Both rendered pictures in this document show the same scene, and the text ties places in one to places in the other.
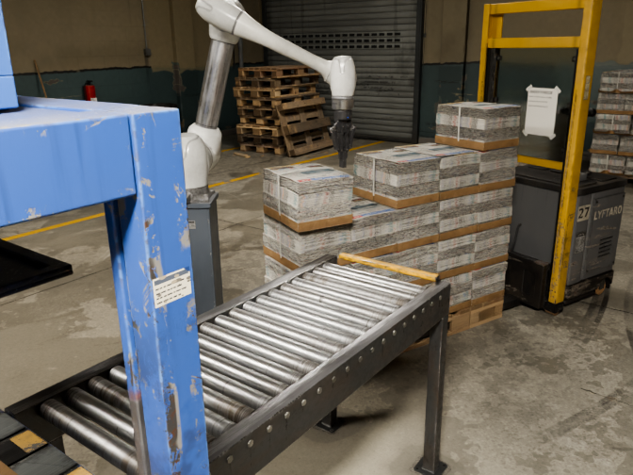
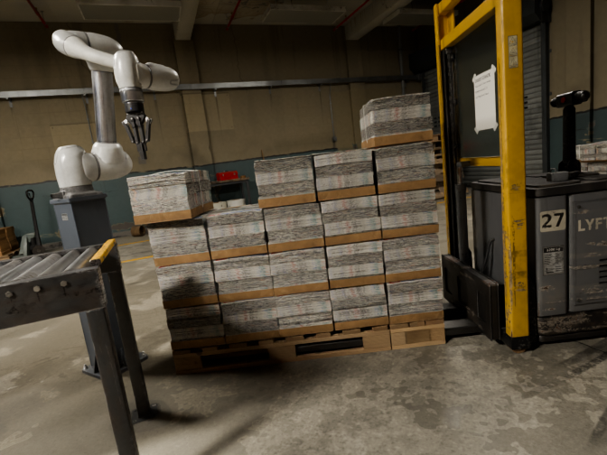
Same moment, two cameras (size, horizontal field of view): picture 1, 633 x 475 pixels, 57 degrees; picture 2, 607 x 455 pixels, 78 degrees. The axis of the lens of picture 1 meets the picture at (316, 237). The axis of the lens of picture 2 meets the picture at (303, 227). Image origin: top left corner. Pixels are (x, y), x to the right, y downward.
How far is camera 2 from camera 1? 2.19 m
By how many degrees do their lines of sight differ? 33
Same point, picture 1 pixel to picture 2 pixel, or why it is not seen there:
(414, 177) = (278, 176)
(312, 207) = (145, 202)
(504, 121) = (404, 111)
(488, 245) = (404, 255)
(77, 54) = (287, 143)
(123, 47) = (318, 137)
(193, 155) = (60, 161)
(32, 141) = not seen: outside the picture
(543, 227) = not seen: hidden behind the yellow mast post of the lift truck
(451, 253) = (348, 260)
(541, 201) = not seen: hidden behind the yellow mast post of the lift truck
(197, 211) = (66, 206)
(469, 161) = (355, 159)
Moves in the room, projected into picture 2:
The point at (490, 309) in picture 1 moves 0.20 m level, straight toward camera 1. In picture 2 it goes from (423, 331) to (400, 347)
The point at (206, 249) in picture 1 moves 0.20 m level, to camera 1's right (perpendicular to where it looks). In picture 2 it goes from (76, 236) to (97, 237)
